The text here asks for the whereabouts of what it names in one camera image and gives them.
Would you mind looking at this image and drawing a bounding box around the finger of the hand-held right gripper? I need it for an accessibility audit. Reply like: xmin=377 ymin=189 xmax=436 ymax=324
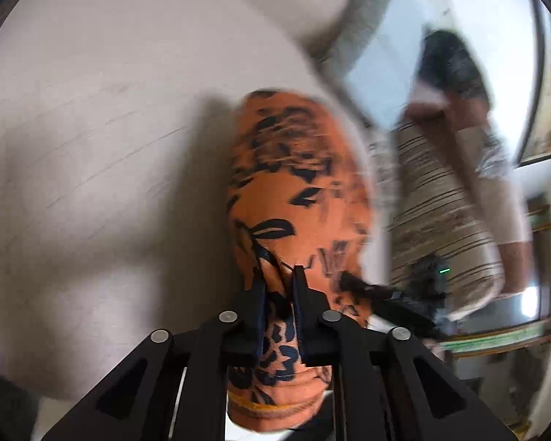
xmin=339 ymin=271 xmax=407 ymax=303

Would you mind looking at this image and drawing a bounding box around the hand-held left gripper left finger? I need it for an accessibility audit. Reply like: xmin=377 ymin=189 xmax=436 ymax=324
xmin=41 ymin=266 xmax=267 ymax=441

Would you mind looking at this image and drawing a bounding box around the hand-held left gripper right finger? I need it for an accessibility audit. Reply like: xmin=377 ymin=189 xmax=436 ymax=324
xmin=294 ymin=265 xmax=519 ymax=441

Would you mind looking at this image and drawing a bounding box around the orange floral shirt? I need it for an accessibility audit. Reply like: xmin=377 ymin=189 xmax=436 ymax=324
xmin=225 ymin=89 xmax=377 ymax=433

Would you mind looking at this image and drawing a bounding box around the person in striped shirt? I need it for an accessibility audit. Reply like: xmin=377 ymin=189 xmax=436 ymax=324
xmin=386 ymin=119 xmax=506 ymax=320

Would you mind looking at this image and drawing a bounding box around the grey crumpled cloth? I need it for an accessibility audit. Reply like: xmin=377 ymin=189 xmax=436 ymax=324
xmin=475 ymin=138 xmax=510 ymax=180

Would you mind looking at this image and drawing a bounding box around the pink quilted sofa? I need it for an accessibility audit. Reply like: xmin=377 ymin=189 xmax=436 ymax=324
xmin=0 ymin=0 xmax=538 ymax=400

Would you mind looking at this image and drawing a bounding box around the light blue pillow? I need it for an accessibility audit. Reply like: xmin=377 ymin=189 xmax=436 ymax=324
xmin=344 ymin=0 xmax=442 ymax=129

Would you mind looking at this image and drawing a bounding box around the black fur garment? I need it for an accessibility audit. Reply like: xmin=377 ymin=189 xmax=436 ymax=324
xmin=415 ymin=30 xmax=492 ymax=102

